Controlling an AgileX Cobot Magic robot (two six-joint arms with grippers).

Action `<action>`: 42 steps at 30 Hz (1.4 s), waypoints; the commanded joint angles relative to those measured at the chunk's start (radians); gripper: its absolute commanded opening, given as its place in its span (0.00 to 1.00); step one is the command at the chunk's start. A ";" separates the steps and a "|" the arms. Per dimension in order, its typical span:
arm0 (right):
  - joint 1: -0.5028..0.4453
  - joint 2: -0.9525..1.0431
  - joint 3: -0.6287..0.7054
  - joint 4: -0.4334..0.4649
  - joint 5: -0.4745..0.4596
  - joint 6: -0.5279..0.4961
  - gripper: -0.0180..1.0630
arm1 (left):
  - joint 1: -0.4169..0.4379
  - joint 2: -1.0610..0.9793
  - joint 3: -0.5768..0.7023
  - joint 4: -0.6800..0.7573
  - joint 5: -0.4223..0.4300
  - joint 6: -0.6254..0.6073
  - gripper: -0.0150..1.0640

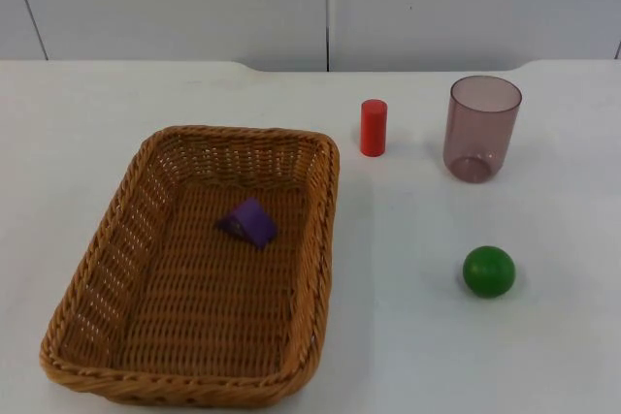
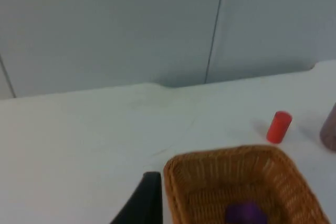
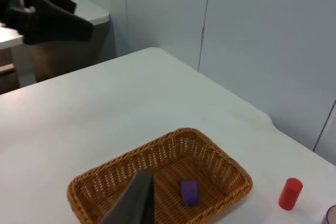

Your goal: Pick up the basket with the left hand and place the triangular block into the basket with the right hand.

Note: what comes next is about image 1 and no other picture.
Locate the purple triangular block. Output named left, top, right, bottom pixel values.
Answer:
left=215, top=198, right=278, bottom=251

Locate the red cylinder block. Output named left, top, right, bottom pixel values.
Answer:
left=359, top=99, right=389, bottom=159

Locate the brown wicker basket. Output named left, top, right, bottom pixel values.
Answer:
left=39, top=124, right=342, bottom=408

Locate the clear tinted cup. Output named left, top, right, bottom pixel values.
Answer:
left=441, top=75, right=524, bottom=186

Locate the green ball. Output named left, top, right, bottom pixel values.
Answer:
left=461, top=245, right=516, bottom=299

